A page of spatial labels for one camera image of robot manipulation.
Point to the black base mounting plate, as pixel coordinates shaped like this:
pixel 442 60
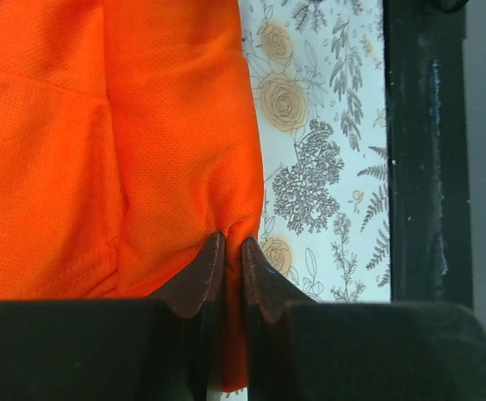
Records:
pixel 431 257

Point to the floral table mat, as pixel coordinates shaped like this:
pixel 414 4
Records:
pixel 317 78

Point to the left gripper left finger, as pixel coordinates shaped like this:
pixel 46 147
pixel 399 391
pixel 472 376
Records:
pixel 166 346

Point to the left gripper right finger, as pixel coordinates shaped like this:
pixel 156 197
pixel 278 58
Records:
pixel 299 349

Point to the orange t shirt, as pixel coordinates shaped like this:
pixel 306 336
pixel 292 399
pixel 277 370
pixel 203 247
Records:
pixel 128 135

